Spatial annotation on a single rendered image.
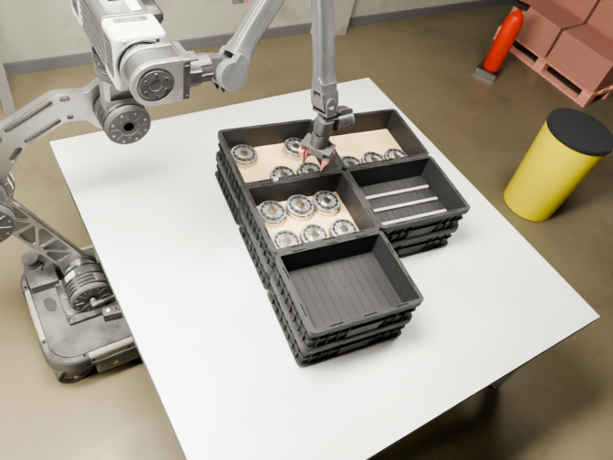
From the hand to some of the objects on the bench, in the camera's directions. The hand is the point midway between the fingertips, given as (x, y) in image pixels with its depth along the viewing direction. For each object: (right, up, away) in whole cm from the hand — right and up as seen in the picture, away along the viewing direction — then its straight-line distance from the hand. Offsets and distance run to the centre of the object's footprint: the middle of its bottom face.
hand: (312, 164), depth 180 cm
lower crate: (+7, -51, +7) cm, 52 cm away
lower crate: (+32, -21, +38) cm, 54 cm away
